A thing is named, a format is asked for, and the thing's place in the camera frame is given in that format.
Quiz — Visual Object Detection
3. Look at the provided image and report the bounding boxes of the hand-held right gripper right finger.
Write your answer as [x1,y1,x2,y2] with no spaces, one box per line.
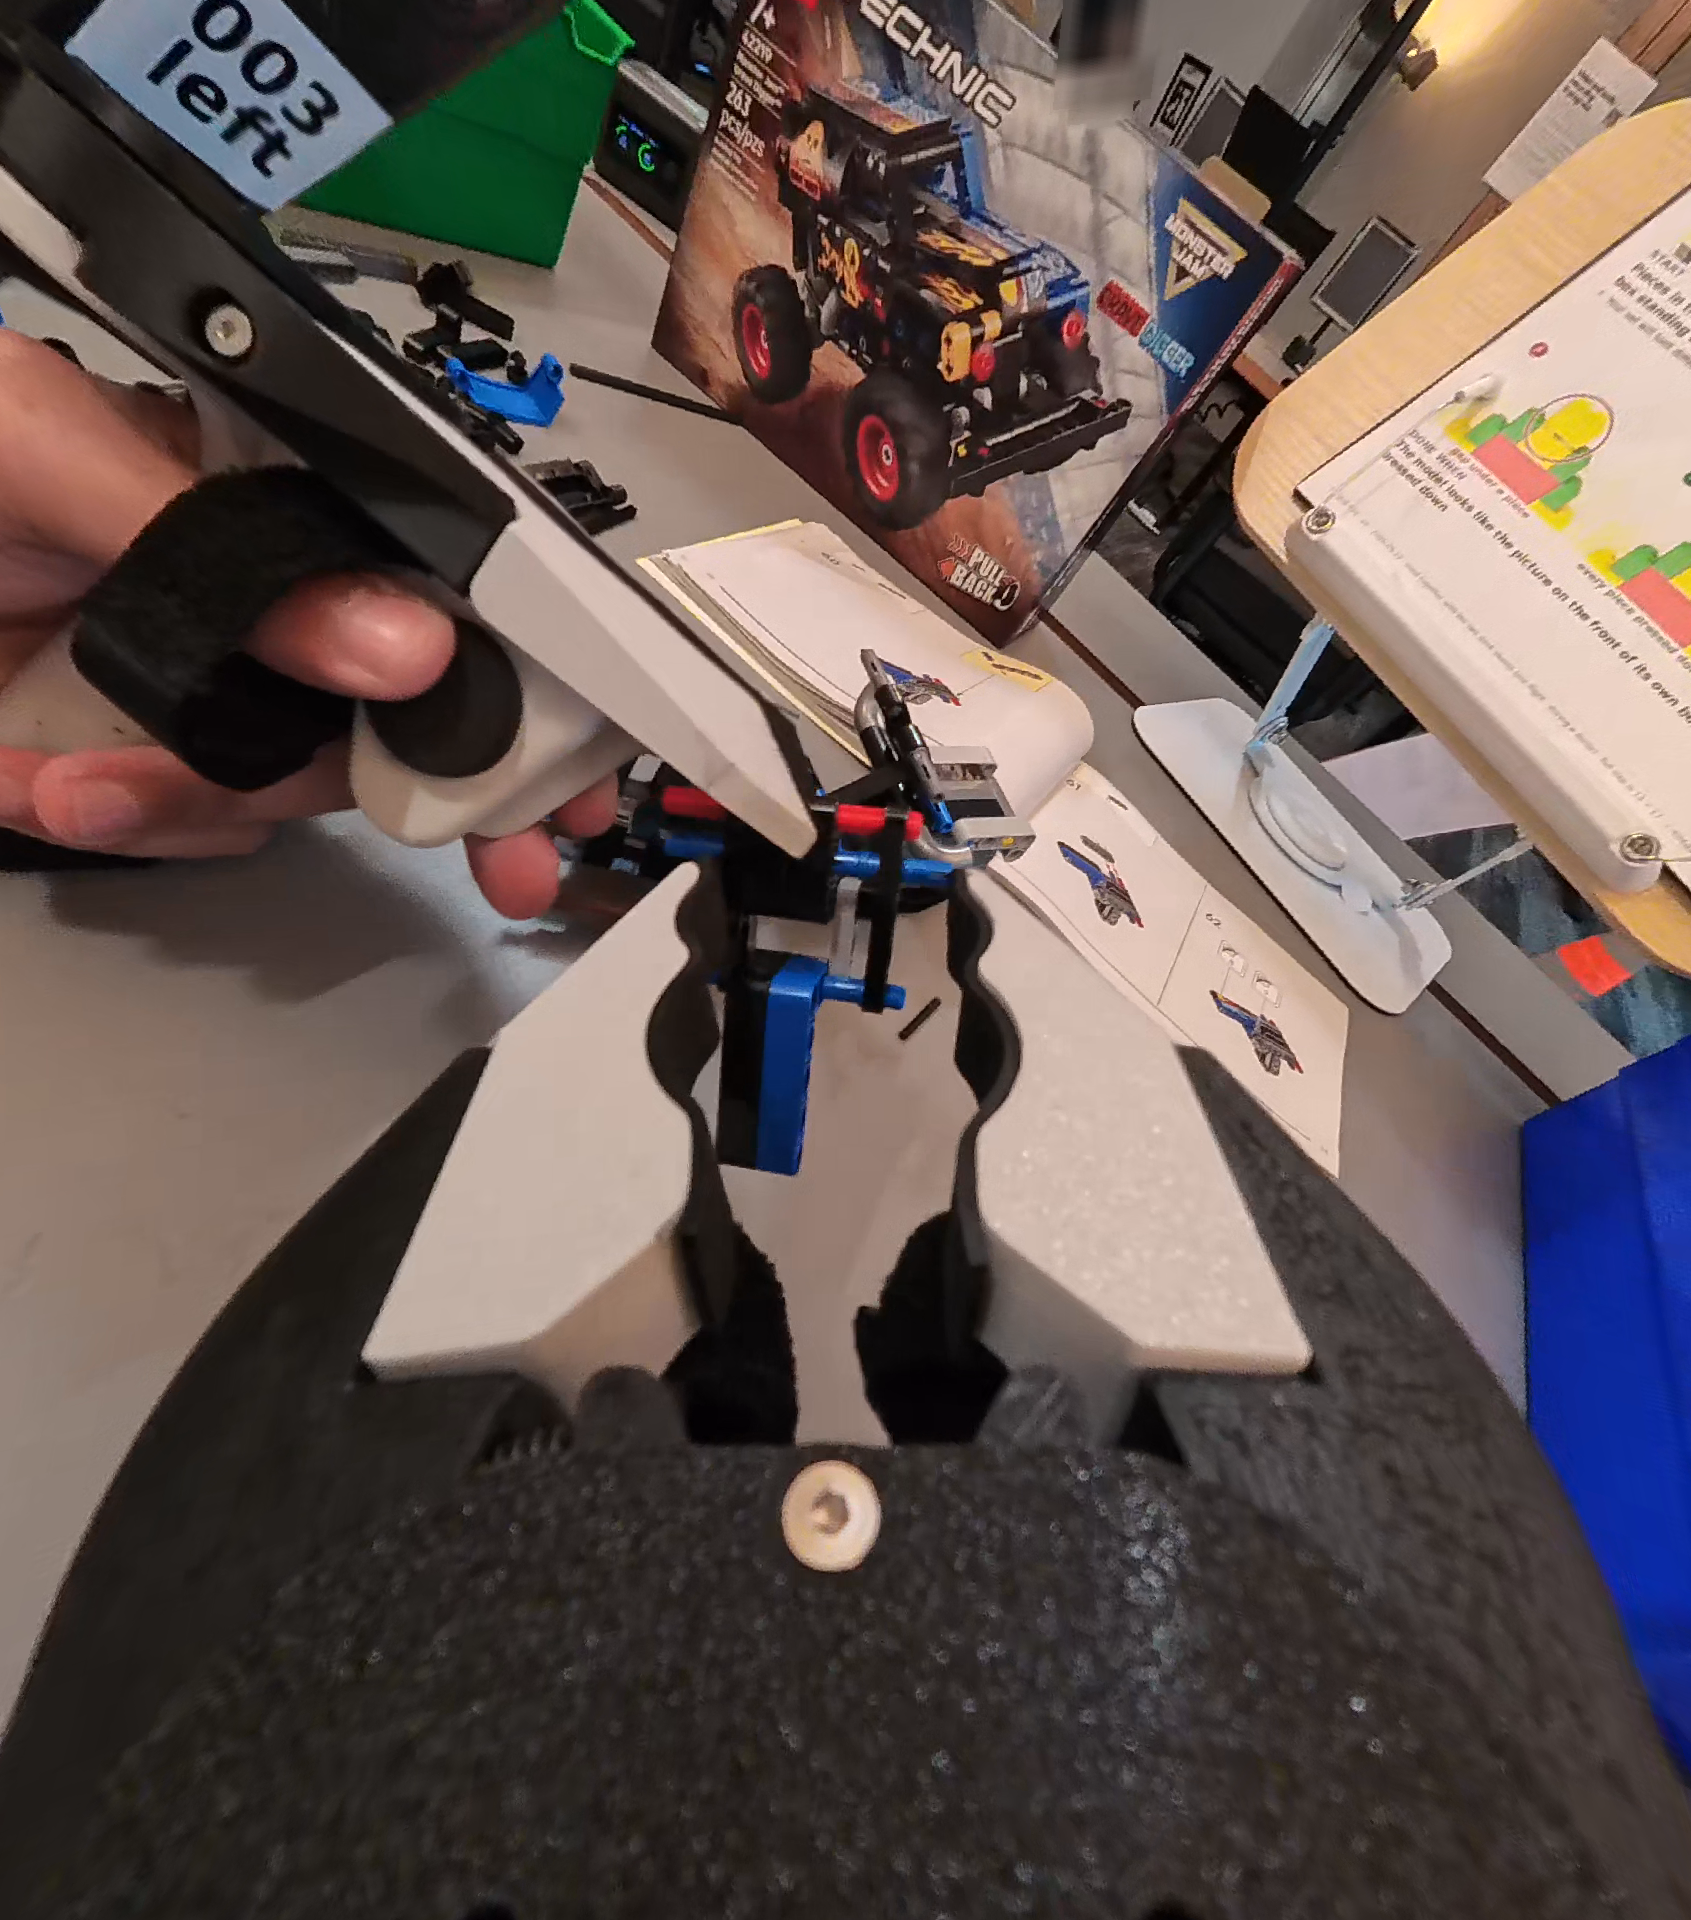
[948,874,1315,1438]

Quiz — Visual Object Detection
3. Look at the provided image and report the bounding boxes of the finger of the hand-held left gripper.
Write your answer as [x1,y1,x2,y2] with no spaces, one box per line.
[464,511,824,864]

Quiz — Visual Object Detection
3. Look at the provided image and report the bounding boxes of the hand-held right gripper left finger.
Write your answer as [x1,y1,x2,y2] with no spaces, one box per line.
[362,864,718,1407]

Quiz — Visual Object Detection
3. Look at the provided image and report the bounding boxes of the black and blue lego subassembly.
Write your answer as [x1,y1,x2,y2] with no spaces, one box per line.
[568,749,970,1181]

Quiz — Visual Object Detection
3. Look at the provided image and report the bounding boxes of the grey lego chassis assembly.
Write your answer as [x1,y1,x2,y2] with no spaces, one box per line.
[846,659,1040,875]

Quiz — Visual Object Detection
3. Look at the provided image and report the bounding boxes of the pile of black lego pieces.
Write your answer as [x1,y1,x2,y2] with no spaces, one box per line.
[268,210,640,538]

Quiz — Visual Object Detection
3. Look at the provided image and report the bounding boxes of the long black lego axle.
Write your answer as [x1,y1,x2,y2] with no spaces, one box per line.
[568,361,746,431]

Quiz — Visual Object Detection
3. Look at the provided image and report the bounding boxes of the lego set box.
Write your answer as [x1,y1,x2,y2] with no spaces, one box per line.
[654,0,1307,650]

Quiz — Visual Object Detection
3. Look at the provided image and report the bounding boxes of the white instruction booklet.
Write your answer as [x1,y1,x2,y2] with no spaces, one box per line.
[636,515,1351,1176]

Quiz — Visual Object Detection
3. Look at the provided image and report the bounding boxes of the green plastic bin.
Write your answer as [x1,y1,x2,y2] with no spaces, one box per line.
[298,0,638,276]

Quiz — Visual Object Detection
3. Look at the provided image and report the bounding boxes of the black device with display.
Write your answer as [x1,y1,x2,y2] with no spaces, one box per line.
[590,60,716,230]

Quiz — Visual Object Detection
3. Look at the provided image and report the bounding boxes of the stacked blue plastic bins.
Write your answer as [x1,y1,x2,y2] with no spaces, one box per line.
[1517,1004,1691,1870]

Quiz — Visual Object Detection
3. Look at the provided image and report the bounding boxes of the wooden instruction stand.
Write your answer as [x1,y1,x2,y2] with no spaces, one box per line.
[1134,89,1691,1018]

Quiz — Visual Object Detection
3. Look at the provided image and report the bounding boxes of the white paper notice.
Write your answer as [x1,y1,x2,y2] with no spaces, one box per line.
[1481,35,1659,203]

